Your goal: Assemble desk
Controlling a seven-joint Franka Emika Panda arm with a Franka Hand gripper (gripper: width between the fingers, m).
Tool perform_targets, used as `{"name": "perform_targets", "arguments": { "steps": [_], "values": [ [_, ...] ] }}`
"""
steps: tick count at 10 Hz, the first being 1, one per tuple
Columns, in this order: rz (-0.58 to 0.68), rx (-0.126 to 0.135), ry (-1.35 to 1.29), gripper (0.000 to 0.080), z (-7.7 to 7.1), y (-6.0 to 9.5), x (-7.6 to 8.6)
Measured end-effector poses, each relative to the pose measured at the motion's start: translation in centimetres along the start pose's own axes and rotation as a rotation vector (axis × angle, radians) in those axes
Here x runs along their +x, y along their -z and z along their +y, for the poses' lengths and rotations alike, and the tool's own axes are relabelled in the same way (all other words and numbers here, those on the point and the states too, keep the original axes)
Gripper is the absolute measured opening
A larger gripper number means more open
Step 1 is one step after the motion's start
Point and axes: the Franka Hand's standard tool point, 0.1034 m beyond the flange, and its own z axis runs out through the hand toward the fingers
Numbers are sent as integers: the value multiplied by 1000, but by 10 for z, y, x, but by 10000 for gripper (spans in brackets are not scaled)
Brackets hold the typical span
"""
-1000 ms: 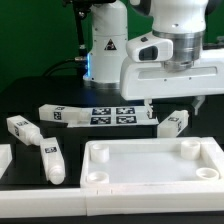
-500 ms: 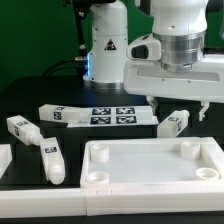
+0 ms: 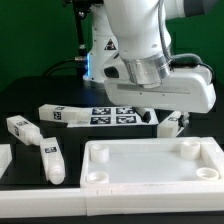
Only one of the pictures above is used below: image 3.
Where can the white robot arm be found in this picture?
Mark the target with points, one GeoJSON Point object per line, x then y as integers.
{"type": "Point", "coordinates": [131, 57]}

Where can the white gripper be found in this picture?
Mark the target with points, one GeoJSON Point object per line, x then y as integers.
{"type": "Point", "coordinates": [185, 89]}

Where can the white front fence bar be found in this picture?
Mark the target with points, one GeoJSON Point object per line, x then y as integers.
{"type": "Point", "coordinates": [75, 202]}

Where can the white desk top tray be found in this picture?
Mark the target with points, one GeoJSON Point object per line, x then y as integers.
{"type": "Point", "coordinates": [189, 165]}

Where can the white left fence bar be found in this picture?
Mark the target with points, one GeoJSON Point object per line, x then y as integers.
{"type": "Point", "coordinates": [5, 157]}

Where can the white fence bar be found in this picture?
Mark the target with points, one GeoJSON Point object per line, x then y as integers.
{"type": "Point", "coordinates": [75, 202]}
{"type": "Point", "coordinates": [5, 157]}

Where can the paper sheet with markers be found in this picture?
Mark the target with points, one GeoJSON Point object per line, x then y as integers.
{"type": "Point", "coordinates": [114, 116]}

